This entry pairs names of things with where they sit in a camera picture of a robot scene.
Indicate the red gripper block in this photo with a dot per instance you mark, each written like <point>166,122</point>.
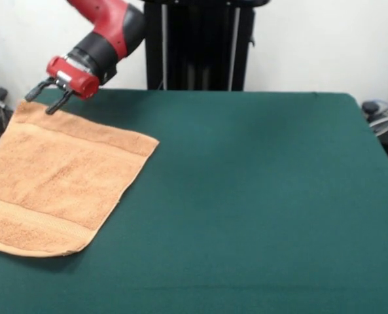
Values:
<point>79,83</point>

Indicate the orange terry towel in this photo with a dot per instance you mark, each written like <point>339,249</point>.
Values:
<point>66,170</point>

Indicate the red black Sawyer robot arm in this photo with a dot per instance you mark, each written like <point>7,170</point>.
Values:
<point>112,26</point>

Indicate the dark green table cloth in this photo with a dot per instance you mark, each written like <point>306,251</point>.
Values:
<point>246,196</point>

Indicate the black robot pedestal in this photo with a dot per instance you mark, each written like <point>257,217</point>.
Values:
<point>200,49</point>

